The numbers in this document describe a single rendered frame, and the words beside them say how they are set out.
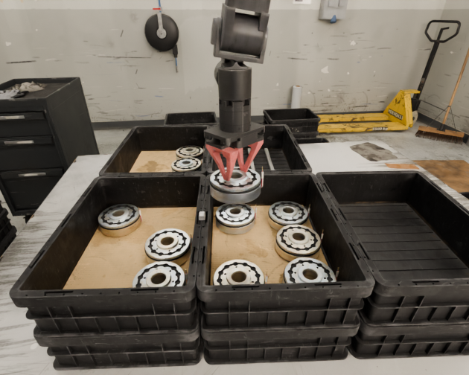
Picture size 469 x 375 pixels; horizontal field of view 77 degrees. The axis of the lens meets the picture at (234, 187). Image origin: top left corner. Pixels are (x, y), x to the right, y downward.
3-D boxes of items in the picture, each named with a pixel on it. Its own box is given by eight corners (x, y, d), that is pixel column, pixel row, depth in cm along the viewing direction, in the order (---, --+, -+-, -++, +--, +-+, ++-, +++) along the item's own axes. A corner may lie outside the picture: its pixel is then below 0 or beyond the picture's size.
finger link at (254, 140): (214, 175, 60) (212, 129, 55) (238, 164, 64) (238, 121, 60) (239, 186, 56) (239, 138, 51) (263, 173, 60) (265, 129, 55)
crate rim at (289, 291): (375, 297, 49) (379, 287, 48) (196, 302, 48) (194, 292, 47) (313, 178, 83) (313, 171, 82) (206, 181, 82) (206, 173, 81)
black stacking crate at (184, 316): (198, 336, 53) (193, 294, 48) (31, 341, 53) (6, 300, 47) (208, 209, 87) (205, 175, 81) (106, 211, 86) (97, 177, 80)
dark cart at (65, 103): (87, 226, 209) (45, 97, 162) (19, 231, 204) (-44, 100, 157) (107, 184, 260) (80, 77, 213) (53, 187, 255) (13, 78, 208)
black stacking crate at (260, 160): (307, 206, 89) (313, 172, 83) (208, 208, 88) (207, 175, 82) (284, 152, 122) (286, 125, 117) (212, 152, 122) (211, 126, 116)
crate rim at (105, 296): (195, 302, 48) (194, 292, 47) (9, 308, 47) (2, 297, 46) (206, 181, 82) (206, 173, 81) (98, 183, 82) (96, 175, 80)
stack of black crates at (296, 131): (301, 155, 276) (308, 107, 253) (313, 170, 251) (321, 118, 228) (260, 158, 272) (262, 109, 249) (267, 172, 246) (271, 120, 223)
